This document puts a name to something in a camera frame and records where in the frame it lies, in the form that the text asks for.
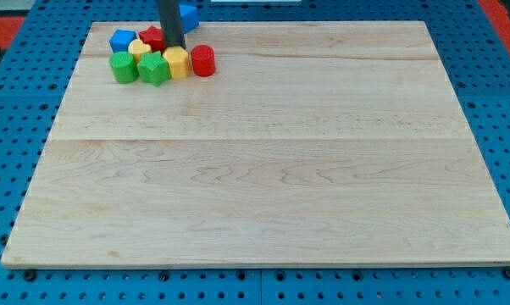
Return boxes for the red star block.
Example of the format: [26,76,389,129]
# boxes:
[139,25,166,53]

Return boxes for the yellow heart block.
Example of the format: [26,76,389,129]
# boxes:
[128,39,152,64]

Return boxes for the green cylinder block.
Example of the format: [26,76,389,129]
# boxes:
[108,52,138,84]

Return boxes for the blue triangle block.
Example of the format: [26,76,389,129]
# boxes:
[180,4,199,34]

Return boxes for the green star block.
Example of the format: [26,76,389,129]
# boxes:
[137,51,171,86]

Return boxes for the blue cube block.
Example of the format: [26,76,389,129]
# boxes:
[108,29,137,53]

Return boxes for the yellow hexagon block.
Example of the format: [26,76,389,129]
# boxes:
[163,47,191,80]

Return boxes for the red cylinder block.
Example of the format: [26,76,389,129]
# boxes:
[191,44,216,77]

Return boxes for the light wooden board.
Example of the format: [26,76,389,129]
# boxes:
[2,21,510,269]

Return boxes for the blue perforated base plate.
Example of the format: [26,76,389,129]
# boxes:
[0,0,510,304]

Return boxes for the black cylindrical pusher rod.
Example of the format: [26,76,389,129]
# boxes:
[155,0,186,48]

